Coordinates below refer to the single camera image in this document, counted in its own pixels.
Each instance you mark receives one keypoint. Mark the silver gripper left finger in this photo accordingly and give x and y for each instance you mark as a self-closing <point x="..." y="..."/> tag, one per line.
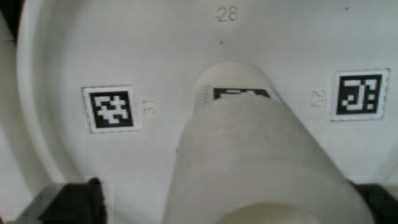
<point x="68" y="204"/>

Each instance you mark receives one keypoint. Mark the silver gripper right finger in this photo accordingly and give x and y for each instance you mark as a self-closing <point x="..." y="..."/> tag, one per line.
<point x="380" y="203"/>

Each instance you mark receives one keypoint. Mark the white cylindrical table leg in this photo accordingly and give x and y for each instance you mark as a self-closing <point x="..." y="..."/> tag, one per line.
<point x="254" y="175"/>

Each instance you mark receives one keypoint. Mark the white round table top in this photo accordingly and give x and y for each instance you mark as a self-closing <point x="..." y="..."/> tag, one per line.
<point x="112" y="54"/>

